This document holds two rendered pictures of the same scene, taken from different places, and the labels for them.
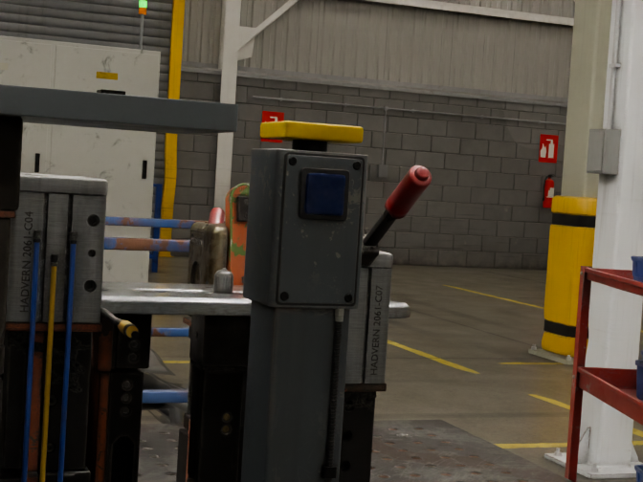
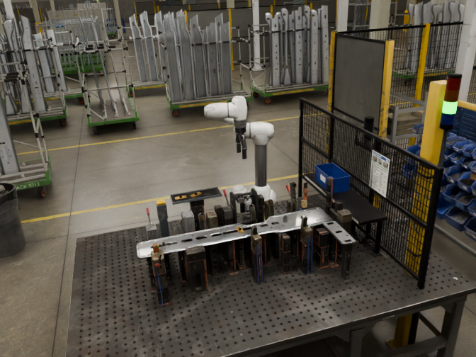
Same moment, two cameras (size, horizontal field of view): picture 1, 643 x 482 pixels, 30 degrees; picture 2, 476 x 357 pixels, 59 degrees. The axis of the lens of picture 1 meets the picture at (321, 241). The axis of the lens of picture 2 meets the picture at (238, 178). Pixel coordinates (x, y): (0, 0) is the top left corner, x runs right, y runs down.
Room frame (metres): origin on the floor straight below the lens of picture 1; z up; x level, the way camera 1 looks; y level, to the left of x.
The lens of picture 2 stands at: (3.54, 0.83, 2.53)
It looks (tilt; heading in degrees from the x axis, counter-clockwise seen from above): 24 degrees down; 185
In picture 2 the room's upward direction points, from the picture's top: 3 degrees counter-clockwise
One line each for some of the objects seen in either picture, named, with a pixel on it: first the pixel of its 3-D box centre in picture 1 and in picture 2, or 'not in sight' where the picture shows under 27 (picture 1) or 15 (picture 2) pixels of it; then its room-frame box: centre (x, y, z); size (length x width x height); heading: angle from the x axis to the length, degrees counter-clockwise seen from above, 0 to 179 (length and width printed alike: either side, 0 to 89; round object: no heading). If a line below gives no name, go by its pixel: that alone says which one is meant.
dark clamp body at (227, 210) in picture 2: not in sight; (228, 230); (0.84, 0.49, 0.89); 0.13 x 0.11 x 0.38; 21
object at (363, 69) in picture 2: not in sight; (354, 121); (-1.51, 1.81, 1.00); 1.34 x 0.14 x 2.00; 21
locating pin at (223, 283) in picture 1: (223, 288); not in sight; (1.21, 0.10, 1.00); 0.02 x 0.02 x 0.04
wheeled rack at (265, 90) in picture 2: not in sight; (292, 60); (-7.10, 1.30, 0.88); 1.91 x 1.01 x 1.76; 113
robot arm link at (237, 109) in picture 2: not in sight; (237, 107); (0.75, 0.59, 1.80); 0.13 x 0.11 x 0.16; 95
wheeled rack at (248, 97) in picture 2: not in sight; (206, 70); (-6.12, -0.67, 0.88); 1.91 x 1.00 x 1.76; 108
